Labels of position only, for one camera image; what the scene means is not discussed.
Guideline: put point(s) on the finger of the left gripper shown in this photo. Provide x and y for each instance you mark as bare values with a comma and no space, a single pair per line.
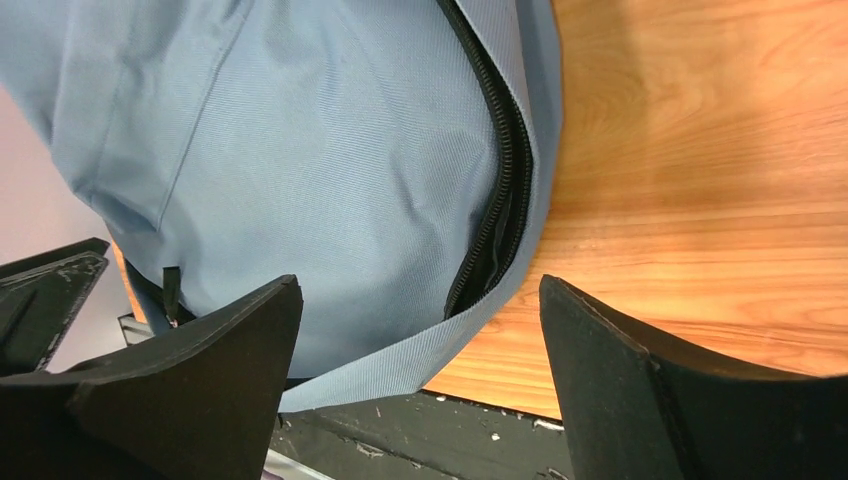
40,298

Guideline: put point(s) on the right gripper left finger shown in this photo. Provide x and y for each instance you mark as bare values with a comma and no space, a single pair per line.
196,402

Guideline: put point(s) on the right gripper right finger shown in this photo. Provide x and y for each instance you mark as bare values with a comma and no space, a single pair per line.
640,403

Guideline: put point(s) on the blue-grey fabric backpack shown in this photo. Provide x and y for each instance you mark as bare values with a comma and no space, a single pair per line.
397,157

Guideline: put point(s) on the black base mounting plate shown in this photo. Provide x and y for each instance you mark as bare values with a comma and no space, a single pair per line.
421,436

